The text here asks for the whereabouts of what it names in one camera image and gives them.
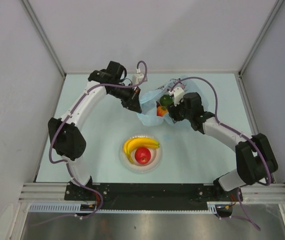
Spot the white slotted cable duct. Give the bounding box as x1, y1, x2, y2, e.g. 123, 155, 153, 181
28, 201, 220, 215

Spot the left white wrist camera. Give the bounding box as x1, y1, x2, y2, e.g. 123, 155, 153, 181
131, 73, 148, 85

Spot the yellow fake fruit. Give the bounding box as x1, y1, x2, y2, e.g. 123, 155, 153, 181
123, 137, 160, 164

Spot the light blue plastic bag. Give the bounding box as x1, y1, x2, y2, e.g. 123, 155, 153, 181
137, 78, 209, 127

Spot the white paper plate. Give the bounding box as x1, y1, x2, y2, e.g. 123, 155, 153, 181
119, 134, 163, 173

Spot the green fake fruit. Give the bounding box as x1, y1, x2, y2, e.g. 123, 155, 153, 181
159, 94, 173, 106

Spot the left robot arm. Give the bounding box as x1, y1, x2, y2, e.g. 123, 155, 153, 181
48, 61, 148, 200

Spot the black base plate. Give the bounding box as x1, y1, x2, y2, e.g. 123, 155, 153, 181
64, 181, 244, 211

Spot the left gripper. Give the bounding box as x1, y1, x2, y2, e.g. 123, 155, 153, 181
108, 83, 142, 114

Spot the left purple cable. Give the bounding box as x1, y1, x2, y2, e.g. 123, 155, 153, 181
29, 60, 148, 226

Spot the orange red fake peach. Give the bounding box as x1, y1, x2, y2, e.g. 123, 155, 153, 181
156, 105, 168, 117

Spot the aluminium frame rail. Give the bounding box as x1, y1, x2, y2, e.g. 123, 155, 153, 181
19, 182, 285, 204

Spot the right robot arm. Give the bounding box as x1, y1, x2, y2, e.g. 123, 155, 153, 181
167, 87, 279, 201

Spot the red fake apple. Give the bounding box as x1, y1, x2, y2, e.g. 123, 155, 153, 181
134, 147, 151, 165

